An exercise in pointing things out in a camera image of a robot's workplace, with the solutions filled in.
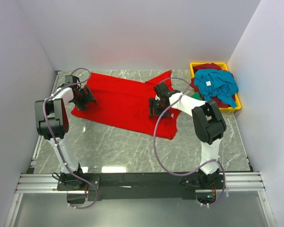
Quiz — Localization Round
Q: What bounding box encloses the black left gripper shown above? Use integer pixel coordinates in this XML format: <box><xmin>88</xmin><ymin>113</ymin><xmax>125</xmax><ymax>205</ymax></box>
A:
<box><xmin>73</xmin><ymin>86</ymin><xmax>97</xmax><ymax>111</ymax></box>

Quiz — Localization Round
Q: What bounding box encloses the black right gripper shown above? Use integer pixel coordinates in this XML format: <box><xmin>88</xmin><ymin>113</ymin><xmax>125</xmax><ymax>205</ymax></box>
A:
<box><xmin>149</xmin><ymin>98</ymin><xmax>169</xmax><ymax>120</ymax></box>

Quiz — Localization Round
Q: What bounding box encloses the bright red t shirt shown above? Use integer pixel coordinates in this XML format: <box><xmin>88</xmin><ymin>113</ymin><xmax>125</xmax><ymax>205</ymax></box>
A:
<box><xmin>71</xmin><ymin>71</ymin><xmax>180</xmax><ymax>140</ymax></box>

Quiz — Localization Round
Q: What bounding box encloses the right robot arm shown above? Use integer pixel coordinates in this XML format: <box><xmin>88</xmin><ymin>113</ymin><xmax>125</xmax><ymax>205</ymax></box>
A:
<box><xmin>149</xmin><ymin>82</ymin><xmax>227</xmax><ymax>189</ymax></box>

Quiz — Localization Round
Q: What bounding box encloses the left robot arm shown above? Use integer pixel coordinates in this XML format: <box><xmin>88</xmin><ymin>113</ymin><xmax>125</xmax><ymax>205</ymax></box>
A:
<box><xmin>35</xmin><ymin>75</ymin><xmax>96</xmax><ymax>190</ymax></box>

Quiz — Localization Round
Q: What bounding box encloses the green shirt in bin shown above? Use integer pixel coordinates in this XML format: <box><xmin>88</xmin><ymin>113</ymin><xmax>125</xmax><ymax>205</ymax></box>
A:
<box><xmin>191</xmin><ymin>92</ymin><xmax>203</xmax><ymax>101</ymax></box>

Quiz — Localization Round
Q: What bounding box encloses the blue t shirt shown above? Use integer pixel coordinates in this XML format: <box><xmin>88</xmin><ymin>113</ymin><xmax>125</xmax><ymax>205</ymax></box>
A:
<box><xmin>194</xmin><ymin>69</ymin><xmax>239</xmax><ymax>108</ymax></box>

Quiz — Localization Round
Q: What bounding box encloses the dark red shirt in bin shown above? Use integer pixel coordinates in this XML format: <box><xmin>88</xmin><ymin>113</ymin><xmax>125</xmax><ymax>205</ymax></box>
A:
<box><xmin>190</xmin><ymin>63</ymin><xmax>238</xmax><ymax>109</ymax></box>

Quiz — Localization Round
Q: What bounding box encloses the yellow plastic bin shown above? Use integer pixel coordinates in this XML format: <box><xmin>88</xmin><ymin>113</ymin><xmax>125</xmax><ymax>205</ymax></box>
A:
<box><xmin>189</xmin><ymin>62</ymin><xmax>242</xmax><ymax>113</ymax></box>

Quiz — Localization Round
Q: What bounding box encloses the black base beam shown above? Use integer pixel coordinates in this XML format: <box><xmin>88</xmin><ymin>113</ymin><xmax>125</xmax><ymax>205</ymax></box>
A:
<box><xmin>56</xmin><ymin>172</ymin><xmax>225</xmax><ymax>204</ymax></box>

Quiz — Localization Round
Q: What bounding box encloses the aluminium side rail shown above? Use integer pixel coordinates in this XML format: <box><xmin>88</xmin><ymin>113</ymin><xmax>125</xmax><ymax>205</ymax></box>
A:
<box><xmin>26</xmin><ymin>70</ymin><xmax>62</xmax><ymax>174</ymax></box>

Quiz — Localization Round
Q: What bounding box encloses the aluminium front rail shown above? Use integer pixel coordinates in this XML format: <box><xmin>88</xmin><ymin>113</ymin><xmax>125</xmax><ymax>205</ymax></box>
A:
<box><xmin>15</xmin><ymin>172</ymin><xmax>266</xmax><ymax>193</ymax></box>

